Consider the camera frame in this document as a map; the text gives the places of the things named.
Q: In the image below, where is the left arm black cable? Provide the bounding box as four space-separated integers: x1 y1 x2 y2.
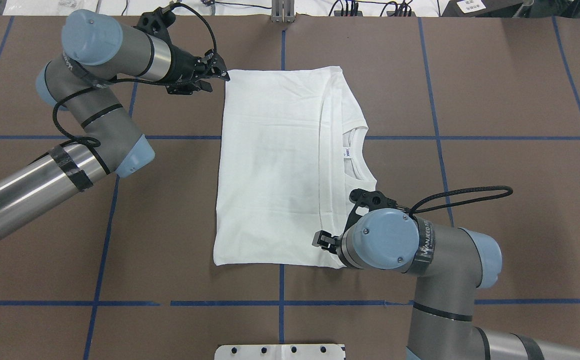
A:
52 2 219 148

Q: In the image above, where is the aluminium frame post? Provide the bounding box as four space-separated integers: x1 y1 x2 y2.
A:
271 0 296 24

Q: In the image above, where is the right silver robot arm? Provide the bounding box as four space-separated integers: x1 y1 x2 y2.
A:
312 186 580 360

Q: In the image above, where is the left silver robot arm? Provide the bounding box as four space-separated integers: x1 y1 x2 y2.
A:
0 2 230 240

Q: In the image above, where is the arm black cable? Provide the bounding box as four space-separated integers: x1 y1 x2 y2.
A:
395 185 514 218
52 2 219 148

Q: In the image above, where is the white printed t-shirt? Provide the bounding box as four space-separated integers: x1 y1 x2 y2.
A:
212 66 377 269

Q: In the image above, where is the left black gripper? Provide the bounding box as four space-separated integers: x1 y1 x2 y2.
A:
136 7 231 96

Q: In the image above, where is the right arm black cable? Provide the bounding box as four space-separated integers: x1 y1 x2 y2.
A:
395 185 514 218

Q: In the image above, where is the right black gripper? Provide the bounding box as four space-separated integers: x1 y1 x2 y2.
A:
312 188 411 253

